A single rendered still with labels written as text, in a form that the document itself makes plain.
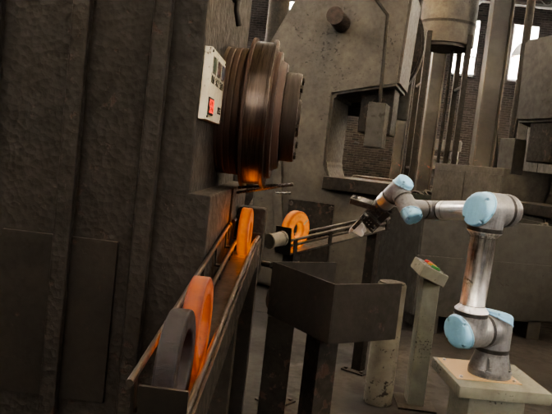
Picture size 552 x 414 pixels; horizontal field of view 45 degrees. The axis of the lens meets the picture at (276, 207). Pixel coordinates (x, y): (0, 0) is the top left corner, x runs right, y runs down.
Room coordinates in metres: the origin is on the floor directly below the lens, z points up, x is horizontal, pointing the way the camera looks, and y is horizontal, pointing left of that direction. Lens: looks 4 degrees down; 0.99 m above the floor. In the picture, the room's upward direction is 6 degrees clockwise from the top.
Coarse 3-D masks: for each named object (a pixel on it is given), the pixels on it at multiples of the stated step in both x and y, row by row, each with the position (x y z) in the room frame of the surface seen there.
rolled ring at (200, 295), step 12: (204, 276) 1.23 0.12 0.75; (192, 288) 1.17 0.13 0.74; (204, 288) 1.17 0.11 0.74; (192, 300) 1.15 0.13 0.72; (204, 300) 1.16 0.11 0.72; (204, 312) 1.27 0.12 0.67; (204, 324) 1.27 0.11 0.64; (204, 336) 1.26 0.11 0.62; (204, 348) 1.24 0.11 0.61; (192, 372) 1.16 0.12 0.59
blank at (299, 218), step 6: (294, 210) 2.62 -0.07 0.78; (288, 216) 2.58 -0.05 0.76; (294, 216) 2.58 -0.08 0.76; (300, 216) 2.61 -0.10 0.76; (306, 216) 2.65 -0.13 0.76; (288, 222) 2.56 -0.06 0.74; (294, 222) 2.58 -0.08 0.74; (300, 222) 2.62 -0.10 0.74; (306, 222) 2.65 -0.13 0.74; (300, 228) 2.65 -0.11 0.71; (306, 228) 2.66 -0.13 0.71; (300, 234) 2.64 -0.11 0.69; (306, 234) 2.66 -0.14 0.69; (300, 240) 2.63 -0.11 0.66; (300, 246) 2.63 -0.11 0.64
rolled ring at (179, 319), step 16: (176, 320) 1.00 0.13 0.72; (192, 320) 1.06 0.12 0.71; (160, 336) 0.97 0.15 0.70; (176, 336) 0.97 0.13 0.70; (192, 336) 1.08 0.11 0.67; (160, 352) 0.95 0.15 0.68; (176, 352) 0.95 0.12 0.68; (192, 352) 1.10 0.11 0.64; (160, 368) 0.95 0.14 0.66; (176, 368) 0.95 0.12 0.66; (160, 384) 0.94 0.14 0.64; (176, 384) 0.96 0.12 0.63
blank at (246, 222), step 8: (248, 208) 2.11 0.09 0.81; (240, 216) 2.07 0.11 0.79; (248, 216) 2.07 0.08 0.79; (240, 224) 2.05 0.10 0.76; (248, 224) 2.05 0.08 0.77; (240, 232) 2.04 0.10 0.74; (248, 232) 2.06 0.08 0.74; (240, 240) 2.05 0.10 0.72; (248, 240) 2.09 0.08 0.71; (240, 248) 2.06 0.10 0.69; (248, 248) 2.12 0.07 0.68
